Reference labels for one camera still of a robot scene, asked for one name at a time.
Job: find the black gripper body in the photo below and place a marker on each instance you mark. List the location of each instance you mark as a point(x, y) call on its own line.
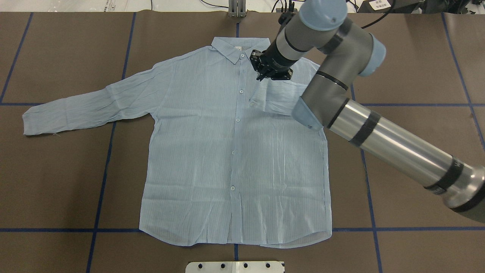
point(277, 61)

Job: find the light blue button-up shirt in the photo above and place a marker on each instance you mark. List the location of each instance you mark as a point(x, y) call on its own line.
point(227, 162)

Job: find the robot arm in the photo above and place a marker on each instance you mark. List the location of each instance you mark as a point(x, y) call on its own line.
point(350, 51)

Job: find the brown paper table cover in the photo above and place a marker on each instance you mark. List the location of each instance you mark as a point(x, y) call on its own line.
point(71, 202)

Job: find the aluminium frame post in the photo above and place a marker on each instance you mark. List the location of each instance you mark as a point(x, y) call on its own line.
point(237, 8)

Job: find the white camera stand base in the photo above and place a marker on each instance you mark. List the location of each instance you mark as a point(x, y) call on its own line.
point(236, 267)

